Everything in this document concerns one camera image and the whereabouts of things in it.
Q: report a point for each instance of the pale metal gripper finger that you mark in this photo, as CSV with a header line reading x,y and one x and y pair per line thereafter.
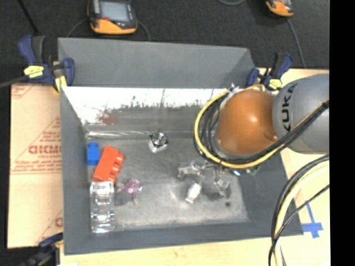
x,y
190,169
193,192

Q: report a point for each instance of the grey metal bin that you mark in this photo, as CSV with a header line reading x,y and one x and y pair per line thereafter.
x,y
166,204

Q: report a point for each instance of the small clear glass jar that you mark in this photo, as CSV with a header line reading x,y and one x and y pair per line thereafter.
x,y
158,142

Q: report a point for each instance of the small purple toy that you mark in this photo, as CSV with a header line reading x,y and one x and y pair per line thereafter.
x,y
131,186

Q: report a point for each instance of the red-orange toy block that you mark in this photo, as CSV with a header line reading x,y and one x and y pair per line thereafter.
x,y
106,163

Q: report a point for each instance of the clear plastic box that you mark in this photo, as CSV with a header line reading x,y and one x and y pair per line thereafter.
x,y
102,206

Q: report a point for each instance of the blue toy block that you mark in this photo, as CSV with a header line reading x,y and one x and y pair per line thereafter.
x,y
93,154

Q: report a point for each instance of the brown cardboard board, red print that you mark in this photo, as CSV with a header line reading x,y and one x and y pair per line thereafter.
x,y
33,193

